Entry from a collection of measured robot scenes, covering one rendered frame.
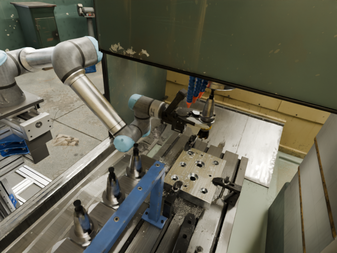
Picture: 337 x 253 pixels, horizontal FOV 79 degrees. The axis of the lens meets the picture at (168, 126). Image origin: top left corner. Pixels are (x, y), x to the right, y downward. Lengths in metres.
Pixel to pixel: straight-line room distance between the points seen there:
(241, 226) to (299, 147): 0.94
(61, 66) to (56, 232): 0.76
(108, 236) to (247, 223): 0.98
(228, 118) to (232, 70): 1.48
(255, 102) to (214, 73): 1.47
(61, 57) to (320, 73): 0.77
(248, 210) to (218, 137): 0.59
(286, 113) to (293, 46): 1.52
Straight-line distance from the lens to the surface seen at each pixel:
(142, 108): 0.86
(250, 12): 0.34
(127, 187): 0.64
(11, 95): 1.24
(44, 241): 1.20
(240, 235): 1.34
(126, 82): 1.40
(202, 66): 0.37
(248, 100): 1.83
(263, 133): 1.81
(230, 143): 1.70
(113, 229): 0.56
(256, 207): 1.49
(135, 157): 0.62
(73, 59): 0.86
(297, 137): 1.97
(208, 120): 0.76
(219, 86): 0.65
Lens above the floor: 1.72
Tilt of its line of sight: 35 degrees down
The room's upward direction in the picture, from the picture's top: 6 degrees clockwise
